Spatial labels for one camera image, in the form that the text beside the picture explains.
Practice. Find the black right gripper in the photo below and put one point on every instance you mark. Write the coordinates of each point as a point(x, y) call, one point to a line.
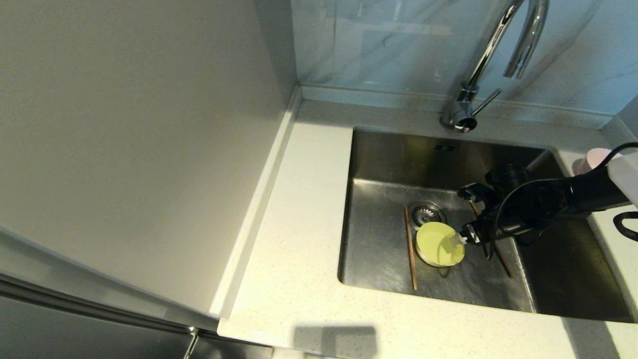
point(493, 214)

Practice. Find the tall cabinet unit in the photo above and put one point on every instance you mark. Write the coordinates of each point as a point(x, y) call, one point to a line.
point(124, 149)

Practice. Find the round metal drain strainer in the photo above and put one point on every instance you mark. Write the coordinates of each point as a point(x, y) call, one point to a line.
point(426, 214)

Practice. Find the under-counter cabinet front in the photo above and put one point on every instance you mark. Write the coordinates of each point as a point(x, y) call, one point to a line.
point(229, 350)

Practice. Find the pink plastic bowl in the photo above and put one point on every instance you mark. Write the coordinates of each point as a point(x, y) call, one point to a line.
point(595, 159)

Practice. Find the stainless steel sink basin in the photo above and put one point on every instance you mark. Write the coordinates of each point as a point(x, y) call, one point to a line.
point(563, 279)

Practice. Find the chrome faucet lever rod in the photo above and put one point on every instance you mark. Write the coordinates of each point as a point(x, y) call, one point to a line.
point(486, 102)

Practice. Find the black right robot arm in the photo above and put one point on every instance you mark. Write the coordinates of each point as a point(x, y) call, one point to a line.
point(583, 194)

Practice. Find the yellow plastic bowl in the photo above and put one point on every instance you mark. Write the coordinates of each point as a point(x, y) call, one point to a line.
point(431, 247)

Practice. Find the chrome gooseneck faucet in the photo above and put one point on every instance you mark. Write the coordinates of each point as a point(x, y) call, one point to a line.
point(491, 45)

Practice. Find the brown wooden chopstick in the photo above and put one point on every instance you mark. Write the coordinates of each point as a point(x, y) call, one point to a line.
point(411, 259)
point(503, 264)

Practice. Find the silver cabinet rail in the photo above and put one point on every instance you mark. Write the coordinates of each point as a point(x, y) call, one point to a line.
point(99, 309)

